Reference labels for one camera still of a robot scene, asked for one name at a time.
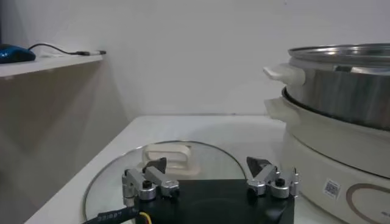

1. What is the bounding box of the white side desk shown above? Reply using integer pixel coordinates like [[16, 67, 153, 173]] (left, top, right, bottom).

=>
[[0, 53, 130, 224]]

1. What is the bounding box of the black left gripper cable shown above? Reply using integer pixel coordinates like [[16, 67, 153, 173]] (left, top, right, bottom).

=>
[[81, 206, 153, 224]]

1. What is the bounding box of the perforated steel steamer basket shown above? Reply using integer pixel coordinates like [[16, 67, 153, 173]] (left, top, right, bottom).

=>
[[263, 43, 390, 131]]

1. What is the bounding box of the black desk cable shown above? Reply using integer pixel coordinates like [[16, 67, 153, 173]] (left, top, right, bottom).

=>
[[27, 43, 107, 57]]

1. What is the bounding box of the glass lid with cream handle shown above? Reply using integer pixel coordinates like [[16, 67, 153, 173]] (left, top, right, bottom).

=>
[[82, 139, 247, 222]]

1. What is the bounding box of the cream electric pot base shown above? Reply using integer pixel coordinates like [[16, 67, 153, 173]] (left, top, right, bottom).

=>
[[264, 96, 390, 224]]

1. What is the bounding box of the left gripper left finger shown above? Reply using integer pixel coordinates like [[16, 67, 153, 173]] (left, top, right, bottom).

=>
[[121, 157, 180, 208]]

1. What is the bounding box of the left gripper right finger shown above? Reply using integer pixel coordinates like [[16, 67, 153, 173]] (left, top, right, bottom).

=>
[[246, 156, 300, 203]]

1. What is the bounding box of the blue computer mouse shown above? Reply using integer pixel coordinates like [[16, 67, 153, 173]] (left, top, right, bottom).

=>
[[0, 44, 37, 65]]

